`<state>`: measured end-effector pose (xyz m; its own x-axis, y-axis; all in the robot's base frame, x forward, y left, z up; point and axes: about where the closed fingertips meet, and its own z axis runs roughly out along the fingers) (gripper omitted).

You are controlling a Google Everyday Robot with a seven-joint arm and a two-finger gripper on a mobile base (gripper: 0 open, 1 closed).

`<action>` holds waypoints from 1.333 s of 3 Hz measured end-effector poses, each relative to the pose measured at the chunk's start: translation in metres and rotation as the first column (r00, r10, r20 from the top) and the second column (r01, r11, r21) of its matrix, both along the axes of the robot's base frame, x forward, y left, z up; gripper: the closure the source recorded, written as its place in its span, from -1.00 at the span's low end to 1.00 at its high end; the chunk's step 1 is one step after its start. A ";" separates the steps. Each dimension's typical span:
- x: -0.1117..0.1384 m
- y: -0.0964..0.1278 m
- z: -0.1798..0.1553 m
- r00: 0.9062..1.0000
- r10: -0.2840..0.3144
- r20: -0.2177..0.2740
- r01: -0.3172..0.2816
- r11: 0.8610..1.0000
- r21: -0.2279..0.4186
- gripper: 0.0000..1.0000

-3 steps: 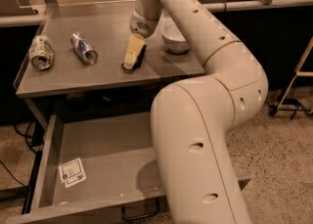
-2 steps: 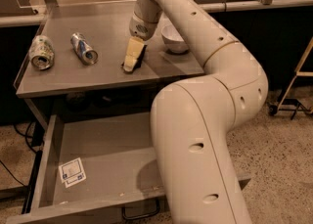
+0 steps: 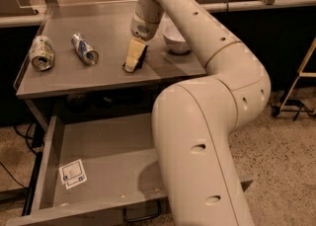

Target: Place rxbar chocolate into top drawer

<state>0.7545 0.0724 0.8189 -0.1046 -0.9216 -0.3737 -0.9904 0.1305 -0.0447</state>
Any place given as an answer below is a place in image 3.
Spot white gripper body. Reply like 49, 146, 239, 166
130, 0, 164, 41

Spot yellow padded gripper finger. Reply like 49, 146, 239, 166
123, 37, 148, 74

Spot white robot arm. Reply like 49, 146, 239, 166
130, 0, 271, 226

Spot open grey top drawer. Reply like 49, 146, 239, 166
5, 111, 254, 226

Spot white ceramic bowl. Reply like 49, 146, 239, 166
163, 25, 191, 54

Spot grey metal cabinet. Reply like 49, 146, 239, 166
16, 1, 205, 127

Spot blue silver soda can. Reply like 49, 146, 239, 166
71, 33, 99, 66

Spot green white soda can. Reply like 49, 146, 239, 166
29, 36, 55, 71

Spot white paper tag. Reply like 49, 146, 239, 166
59, 159, 87, 189

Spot black floor cables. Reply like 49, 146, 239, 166
0, 122, 43, 188

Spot black drawer handle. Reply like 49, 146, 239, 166
122, 199, 162, 223

